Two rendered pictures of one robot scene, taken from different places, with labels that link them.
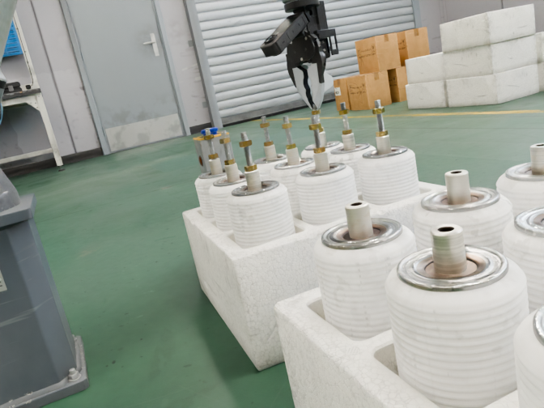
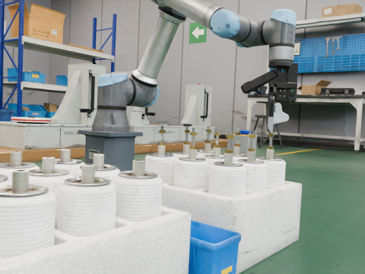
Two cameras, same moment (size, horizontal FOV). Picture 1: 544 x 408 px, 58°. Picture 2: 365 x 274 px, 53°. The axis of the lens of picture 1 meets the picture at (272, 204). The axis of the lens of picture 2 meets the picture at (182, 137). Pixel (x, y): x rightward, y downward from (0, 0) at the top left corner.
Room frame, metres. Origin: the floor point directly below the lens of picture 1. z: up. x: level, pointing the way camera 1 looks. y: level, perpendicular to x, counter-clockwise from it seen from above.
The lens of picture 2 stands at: (0.21, -0.94, 0.37)
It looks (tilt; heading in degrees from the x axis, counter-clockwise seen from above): 3 degrees down; 58
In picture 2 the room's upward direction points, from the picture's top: 3 degrees clockwise
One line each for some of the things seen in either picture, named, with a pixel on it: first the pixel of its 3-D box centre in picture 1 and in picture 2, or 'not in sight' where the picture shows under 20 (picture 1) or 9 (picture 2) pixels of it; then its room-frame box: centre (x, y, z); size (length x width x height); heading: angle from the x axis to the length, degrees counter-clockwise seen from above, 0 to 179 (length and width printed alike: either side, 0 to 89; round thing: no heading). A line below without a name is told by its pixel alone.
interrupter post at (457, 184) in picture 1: (457, 188); (98, 162); (0.48, -0.19, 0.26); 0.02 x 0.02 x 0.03
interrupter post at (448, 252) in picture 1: (448, 250); (16, 159); (0.33, -0.12, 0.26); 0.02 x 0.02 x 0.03
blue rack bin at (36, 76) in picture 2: not in sight; (26, 76); (1.21, 5.25, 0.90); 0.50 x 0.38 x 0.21; 113
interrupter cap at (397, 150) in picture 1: (384, 153); (228, 164); (0.82, -0.20, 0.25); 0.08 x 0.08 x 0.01
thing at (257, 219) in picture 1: (267, 244); (159, 185); (0.75, 0.02, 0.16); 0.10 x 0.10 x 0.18
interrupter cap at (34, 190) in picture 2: not in sight; (20, 191); (0.30, -0.38, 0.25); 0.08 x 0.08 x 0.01
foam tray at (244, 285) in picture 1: (310, 245); (213, 210); (0.89, -0.06, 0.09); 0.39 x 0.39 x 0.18; 18
